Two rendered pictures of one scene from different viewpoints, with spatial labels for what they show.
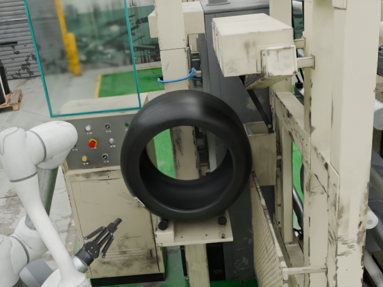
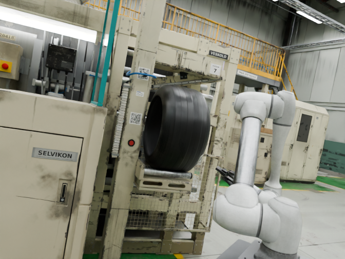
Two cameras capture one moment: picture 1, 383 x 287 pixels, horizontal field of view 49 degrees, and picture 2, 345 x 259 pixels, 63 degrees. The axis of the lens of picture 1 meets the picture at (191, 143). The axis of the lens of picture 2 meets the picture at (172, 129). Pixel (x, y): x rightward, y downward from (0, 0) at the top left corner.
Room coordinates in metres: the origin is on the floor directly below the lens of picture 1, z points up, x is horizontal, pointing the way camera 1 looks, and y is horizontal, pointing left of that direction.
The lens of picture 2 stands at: (2.55, 1.88, 1.29)
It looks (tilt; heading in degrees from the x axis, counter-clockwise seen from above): 3 degrees down; 249
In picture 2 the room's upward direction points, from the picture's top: 10 degrees clockwise
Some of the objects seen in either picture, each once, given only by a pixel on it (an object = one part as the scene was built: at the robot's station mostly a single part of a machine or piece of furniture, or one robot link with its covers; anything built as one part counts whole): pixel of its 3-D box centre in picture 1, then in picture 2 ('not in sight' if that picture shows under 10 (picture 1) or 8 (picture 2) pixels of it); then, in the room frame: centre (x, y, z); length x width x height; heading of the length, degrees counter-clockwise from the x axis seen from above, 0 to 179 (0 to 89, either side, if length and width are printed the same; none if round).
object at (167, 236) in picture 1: (166, 217); (164, 182); (1.87, 0.17, 0.84); 0.36 x 0.09 x 0.06; 178
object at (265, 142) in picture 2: not in sight; (248, 157); (-1.54, -3.54, 0.62); 0.91 x 0.58 x 1.25; 7
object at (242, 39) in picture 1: (245, 41); (183, 63); (1.73, -0.26, 1.71); 0.61 x 0.25 x 0.15; 178
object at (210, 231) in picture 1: (194, 221); (157, 182); (1.87, 0.03, 0.80); 0.37 x 0.36 x 0.02; 88
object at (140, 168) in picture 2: not in sight; (136, 165); (2.04, 0.02, 0.90); 0.40 x 0.03 x 0.10; 88
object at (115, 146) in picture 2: not in sight; (120, 120); (2.21, 0.07, 1.19); 0.05 x 0.04 x 0.48; 88
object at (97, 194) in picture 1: (117, 192); (34, 238); (2.59, 0.55, 0.63); 0.56 x 0.41 x 1.27; 88
